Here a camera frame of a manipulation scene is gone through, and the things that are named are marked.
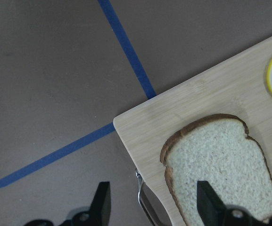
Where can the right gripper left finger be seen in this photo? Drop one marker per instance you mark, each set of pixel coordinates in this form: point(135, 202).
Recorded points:
point(98, 214)

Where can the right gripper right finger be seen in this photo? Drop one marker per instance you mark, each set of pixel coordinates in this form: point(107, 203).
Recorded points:
point(213, 212)

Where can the bread slice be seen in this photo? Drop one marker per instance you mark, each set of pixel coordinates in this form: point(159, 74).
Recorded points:
point(217, 149)

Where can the wooden cutting board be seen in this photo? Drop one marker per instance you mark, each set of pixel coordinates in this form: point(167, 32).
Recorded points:
point(236, 86)

